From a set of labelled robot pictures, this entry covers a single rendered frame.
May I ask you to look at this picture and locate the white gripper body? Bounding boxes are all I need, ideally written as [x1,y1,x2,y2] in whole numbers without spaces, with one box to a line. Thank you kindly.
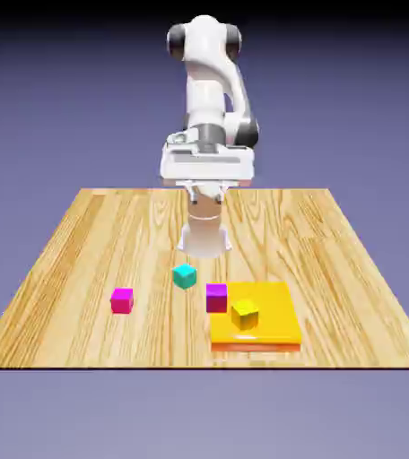
[159,142,257,193]

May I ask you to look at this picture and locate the small yellow cube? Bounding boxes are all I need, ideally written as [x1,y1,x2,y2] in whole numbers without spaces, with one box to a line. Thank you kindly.
[230,298,260,332]

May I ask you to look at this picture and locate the large yellow box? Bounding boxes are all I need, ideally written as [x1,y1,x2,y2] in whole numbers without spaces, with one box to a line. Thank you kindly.
[209,281,303,353]

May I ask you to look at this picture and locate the small teal cube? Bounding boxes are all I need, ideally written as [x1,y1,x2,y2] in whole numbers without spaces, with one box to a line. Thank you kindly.
[171,263,197,290]

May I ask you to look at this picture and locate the small purple cube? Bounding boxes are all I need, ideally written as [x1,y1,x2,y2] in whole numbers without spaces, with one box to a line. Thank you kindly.
[205,282,229,314]

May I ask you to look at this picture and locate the small pink cube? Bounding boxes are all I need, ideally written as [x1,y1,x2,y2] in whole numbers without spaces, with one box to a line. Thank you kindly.
[109,287,135,316]

